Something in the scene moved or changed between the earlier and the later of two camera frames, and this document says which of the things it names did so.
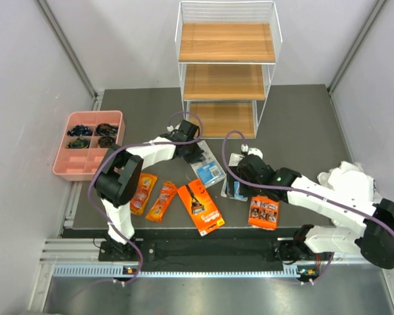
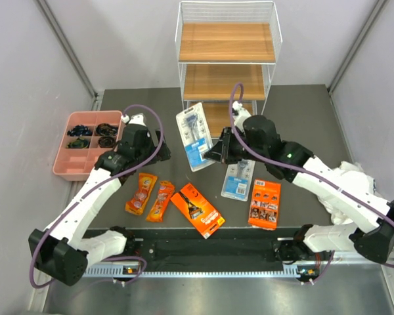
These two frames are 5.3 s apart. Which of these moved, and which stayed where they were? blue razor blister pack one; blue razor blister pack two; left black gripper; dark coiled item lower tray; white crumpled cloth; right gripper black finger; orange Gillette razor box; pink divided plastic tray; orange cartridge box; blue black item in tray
Moved: left black gripper; blue razor blister pack one; orange Gillette razor box; right gripper black finger
Stayed: orange cartridge box; pink divided plastic tray; blue razor blister pack two; blue black item in tray; white crumpled cloth; dark coiled item lower tray
